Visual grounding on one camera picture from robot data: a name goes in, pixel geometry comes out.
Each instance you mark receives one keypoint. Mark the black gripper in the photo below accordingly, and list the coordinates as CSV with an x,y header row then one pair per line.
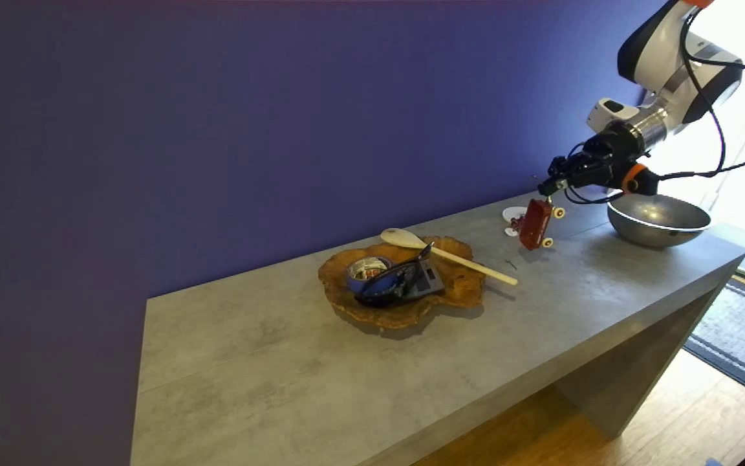
x,y
602,158

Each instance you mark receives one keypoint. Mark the red toy cart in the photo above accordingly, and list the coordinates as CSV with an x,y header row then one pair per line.
x,y
533,224

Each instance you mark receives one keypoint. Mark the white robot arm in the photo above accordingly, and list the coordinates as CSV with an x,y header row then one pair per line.
x,y
666,53

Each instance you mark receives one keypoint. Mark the grey metal bowl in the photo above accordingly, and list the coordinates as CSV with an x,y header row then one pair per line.
x,y
648,229

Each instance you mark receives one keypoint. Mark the wooden spoon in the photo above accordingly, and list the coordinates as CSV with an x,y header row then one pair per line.
x,y
402,238

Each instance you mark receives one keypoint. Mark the dark blue black object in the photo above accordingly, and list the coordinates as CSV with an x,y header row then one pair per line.
x,y
393,286

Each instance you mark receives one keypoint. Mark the brown wooden slab tray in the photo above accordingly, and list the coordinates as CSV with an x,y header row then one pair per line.
x,y
406,316

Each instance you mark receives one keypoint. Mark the small white cup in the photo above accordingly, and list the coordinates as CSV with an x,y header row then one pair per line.
x,y
368,269

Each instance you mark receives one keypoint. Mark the grey concrete-look table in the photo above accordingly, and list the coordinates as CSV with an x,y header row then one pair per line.
x,y
639,378

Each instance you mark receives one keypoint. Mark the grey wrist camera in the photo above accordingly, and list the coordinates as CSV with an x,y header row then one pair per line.
x,y
611,112

